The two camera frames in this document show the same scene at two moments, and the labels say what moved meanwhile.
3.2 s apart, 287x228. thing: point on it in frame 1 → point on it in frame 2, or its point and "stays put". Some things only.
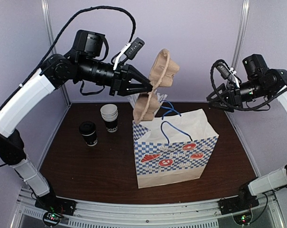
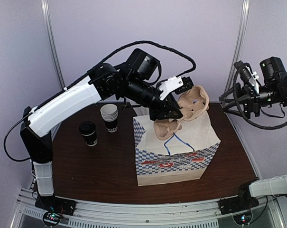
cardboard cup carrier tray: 163,68 → 192,104
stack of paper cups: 109,114 stays put
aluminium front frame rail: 265,213 stays put
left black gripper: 122,84 → 170,104
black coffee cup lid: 87,128 stays put
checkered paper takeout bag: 173,147 stays put
